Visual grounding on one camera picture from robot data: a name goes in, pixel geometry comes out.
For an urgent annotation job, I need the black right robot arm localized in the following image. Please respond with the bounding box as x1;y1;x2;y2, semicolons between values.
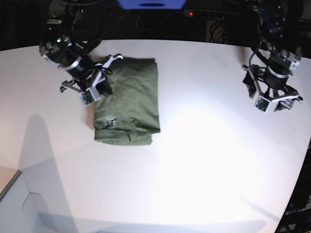
39;0;123;106

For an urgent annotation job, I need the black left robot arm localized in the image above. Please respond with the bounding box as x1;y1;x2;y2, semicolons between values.
242;0;303;113

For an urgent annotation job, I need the olive green t-shirt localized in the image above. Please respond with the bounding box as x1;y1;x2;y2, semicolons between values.
93;57;160;146

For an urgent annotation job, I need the black power strip red light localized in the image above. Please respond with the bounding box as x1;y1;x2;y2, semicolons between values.
183;9;237;20

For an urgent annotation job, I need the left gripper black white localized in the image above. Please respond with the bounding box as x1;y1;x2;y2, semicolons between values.
242;65;303;113

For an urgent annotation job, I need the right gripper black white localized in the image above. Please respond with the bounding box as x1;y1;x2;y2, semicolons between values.
60;54;123;107

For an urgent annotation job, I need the blue box at table back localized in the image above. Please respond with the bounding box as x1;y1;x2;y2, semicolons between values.
117;0;186;10

